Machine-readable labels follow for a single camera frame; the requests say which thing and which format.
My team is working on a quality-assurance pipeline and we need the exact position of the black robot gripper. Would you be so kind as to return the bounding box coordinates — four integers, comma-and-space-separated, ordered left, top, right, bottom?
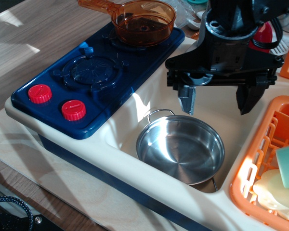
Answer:
166, 9, 284, 115

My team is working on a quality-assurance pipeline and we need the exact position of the stainless steel pan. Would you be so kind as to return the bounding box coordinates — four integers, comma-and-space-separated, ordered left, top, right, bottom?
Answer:
136, 109, 225, 191

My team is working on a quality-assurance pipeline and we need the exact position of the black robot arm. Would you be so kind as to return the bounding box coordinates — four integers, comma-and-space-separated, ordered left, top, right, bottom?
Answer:
165, 0, 289, 115

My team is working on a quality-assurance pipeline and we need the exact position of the cream toy sink unit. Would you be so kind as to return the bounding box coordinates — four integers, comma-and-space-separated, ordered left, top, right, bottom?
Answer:
5, 34, 289, 231

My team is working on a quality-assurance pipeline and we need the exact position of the red stove knob right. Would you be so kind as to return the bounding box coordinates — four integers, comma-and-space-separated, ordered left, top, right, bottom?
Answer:
61, 100, 86, 121

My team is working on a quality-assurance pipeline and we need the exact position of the red stove knob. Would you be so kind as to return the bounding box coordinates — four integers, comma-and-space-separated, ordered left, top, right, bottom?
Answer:
28, 84, 53, 104
61, 100, 86, 121

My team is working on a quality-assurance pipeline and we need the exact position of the blue toy stove top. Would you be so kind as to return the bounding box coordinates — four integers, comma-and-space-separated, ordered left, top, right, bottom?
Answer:
11, 23, 185, 140

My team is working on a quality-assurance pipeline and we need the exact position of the red stove knob left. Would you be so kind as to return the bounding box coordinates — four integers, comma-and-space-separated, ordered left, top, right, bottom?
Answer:
28, 84, 53, 104

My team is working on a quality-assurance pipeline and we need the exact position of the orange dish rack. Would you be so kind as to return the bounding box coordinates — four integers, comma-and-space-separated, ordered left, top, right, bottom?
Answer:
230, 96, 289, 231

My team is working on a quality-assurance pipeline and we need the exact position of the red plastic toy object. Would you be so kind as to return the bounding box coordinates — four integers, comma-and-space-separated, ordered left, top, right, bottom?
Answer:
249, 22, 273, 53

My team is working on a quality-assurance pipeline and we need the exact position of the white slotted spatula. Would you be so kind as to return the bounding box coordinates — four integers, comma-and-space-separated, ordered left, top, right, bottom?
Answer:
270, 40, 289, 56

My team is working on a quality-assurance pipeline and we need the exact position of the orange transparent plastic pot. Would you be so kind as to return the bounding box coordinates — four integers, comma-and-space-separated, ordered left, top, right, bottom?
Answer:
78, 0, 176, 47

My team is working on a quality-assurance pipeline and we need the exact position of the cream plastic plate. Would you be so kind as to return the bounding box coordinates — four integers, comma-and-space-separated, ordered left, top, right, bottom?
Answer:
253, 169, 289, 220

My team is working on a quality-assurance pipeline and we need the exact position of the black braided cable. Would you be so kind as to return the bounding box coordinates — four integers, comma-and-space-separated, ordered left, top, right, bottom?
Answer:
0, 196, 34, 231

